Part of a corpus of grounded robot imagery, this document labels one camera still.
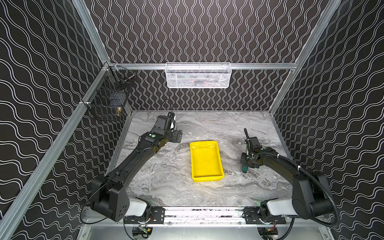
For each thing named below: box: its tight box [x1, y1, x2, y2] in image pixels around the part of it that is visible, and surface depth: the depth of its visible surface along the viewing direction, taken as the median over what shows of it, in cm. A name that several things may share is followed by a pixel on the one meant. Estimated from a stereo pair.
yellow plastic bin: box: [190, 141, 225, 182], surface depth 94 cm
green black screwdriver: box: [242, 165, 249, 173], surface depth 87 cm
